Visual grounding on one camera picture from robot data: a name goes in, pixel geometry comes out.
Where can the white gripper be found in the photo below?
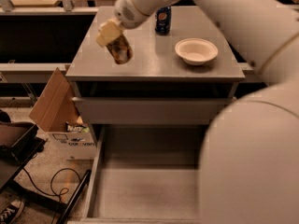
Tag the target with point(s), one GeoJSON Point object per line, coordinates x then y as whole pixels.
{"type": "Point", "coordinates": [132, 15]}

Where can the orange soda can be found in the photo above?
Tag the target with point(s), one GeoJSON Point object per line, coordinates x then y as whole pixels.
{"type": "Point", "coordinates": [120, 50]}

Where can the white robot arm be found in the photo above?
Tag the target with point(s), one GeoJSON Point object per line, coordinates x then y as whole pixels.
{"type": "Point", "coordinates": [250, 156]}

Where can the blue Pepsi can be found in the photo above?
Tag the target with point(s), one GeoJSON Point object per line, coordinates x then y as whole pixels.
{"type": "Point", "coordinates": [163, 20]}

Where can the closed grey top drawer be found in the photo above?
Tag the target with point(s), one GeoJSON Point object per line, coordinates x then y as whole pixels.
{"type": "Point", "coordinates": [161, 111]}

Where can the grey drawer cabinet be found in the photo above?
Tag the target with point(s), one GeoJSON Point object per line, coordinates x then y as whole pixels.
{"type": "Point", "coordinates": [155, 70]}

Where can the open grey middle drawer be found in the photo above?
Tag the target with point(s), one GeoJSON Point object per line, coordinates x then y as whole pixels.
{"type": "Point", "coordinates": [145, 175]}

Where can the white paper bowl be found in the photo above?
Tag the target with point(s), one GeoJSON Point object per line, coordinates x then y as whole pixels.
{"type": "Point", "coordinates": [196, 51]}

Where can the open cardboard box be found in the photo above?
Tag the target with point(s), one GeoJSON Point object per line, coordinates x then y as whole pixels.
{"type": "Point", "coordinates": [54, 109]}

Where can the snack bag in box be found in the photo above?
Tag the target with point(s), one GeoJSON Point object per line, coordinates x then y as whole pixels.
{"type": "Point", "coordinates": [77, 128]}

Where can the black cart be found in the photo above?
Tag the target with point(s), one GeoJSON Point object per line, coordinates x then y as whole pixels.
{"type": "Point", "coordinates": [18, 145]}

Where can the black and white sneaker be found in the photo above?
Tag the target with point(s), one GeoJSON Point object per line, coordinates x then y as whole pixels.
{"type": "Point", "coordinates": [11, 212]}

